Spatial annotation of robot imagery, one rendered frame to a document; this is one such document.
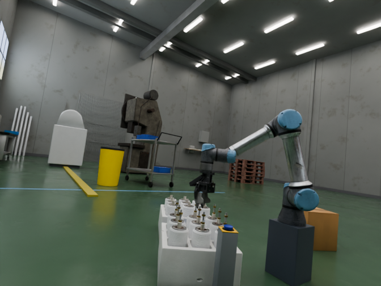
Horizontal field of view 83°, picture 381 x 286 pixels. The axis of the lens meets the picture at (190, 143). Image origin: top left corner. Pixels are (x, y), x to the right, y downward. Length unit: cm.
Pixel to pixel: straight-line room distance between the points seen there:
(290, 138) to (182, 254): 80
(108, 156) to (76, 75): 817
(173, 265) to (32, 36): 1154
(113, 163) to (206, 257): 298
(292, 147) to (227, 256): 64
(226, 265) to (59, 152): 621
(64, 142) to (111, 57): 657
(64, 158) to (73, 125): 96
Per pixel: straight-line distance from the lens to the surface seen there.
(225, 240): 100
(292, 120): 125
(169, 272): 115
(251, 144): 135
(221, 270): 104
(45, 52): 1187
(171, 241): 114
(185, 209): 166
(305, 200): 126
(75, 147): 687
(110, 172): 390
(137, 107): 674
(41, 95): 1139
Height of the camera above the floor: 59
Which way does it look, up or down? 5 degrees up
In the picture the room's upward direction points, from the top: 7 degrees clockwise
